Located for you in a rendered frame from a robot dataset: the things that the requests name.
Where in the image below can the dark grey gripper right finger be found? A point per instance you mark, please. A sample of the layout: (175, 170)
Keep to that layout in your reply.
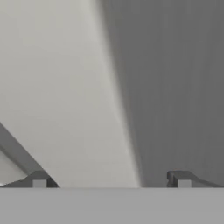
(182, 176)

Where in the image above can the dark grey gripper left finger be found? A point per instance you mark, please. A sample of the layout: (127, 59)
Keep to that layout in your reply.
(39, 177)

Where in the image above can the grey steel fridge door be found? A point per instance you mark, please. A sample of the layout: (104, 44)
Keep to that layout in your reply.
(175, 87)

